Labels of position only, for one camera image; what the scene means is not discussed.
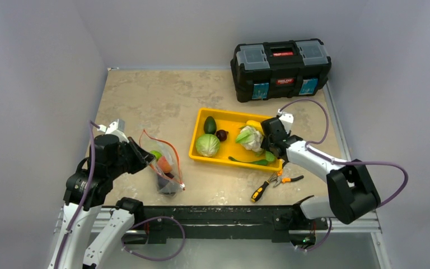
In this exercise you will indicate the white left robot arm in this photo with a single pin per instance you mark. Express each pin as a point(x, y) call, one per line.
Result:
point(85, 195)

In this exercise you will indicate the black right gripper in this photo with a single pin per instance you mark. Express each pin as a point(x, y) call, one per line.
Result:
point(271, 137)

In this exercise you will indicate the yellow black screwdriver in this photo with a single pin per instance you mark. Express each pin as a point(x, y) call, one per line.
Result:
point(258, 193)

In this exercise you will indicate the white cauliflower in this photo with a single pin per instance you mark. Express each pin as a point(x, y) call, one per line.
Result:
point(250, 139)

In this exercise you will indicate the dark red plum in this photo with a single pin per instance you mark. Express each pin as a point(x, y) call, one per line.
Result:
point(221, 135)

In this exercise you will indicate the black plastic toolbox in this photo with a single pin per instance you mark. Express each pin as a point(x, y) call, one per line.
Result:
point(282, 69)

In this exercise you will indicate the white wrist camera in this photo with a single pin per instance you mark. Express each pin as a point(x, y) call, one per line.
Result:
point(286, 119)
point(115, 128)

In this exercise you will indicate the orange handled pliers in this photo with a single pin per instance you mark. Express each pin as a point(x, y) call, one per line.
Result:
point(277, 178)

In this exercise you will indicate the yellow plastic tray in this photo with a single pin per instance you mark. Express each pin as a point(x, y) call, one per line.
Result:
point(230, 153)

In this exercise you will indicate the green cabbage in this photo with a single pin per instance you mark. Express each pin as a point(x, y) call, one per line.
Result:
point(207, 145)

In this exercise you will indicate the yellow banana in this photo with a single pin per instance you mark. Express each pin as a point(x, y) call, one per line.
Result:
point(255, 124)

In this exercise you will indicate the purple eggplant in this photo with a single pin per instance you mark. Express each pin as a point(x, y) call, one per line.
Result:
point(167, 187)

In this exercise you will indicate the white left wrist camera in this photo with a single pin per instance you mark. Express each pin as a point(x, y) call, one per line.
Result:
point(115, 128)

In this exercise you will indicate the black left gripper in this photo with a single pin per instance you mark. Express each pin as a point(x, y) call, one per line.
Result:
point(145, 156)

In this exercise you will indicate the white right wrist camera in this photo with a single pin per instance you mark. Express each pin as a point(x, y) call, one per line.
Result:
point(286, 119)

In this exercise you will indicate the clear orange zip bag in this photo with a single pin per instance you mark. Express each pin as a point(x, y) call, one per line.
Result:
point(149, 143)

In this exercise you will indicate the dark green avocado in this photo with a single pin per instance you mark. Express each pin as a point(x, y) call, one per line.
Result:
point(210, 125)

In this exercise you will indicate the black metal base frame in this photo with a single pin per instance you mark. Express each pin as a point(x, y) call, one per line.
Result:
point(274, 223)

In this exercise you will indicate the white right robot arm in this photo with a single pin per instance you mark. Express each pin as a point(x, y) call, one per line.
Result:
point(351, 191)

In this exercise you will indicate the red peach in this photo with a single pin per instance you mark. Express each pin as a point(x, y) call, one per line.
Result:
point(164, 165)

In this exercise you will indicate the small green ball vegetable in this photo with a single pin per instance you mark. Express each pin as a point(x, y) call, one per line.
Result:
point(156, 154)

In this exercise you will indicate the green pepper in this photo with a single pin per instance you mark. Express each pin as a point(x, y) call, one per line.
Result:
point(270, 157)

